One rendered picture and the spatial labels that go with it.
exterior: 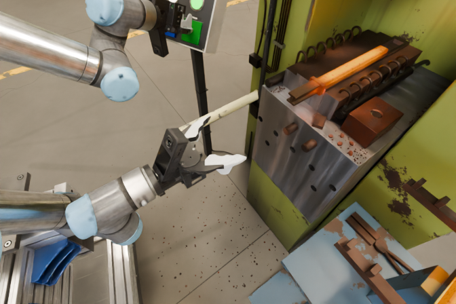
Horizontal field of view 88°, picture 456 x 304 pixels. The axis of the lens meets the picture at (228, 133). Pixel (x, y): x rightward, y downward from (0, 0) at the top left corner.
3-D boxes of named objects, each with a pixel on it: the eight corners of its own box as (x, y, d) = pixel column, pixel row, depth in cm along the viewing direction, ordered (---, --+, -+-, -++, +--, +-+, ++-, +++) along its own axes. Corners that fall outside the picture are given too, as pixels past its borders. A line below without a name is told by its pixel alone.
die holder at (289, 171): (310, 224, 94) (359, 166, 60) (251, 157, 114) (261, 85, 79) (391, 157, 114) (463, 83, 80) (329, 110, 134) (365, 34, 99)
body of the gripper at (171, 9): (188, 6, 71) (161, -2, 60) (183, 36, 74) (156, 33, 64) (168, 1, 73) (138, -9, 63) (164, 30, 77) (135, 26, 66)
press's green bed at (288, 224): (287, 252, 131) (310, 224, 95) (245, 198, 151) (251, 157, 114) (352, 197, 151) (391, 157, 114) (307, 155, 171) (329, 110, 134)
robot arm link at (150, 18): (144, 32, 60) (121, 24, 63) (157, 34, 64) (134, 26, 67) (148, 0, 57) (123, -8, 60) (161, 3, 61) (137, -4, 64)
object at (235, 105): (183, 140, 105) (181, 133, 101) (177, 133, 108) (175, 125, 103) (260, 101, 120) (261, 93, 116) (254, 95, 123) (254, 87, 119)
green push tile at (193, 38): (197, 45, 83) (202, 23, 80) (180, 40, 86) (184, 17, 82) (200, 46, 85) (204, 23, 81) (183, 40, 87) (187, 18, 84)
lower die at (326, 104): (329, 121, 69) (340, 99, 63) (282, 84, 80) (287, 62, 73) (408, 70, 84) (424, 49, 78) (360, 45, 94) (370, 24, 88)
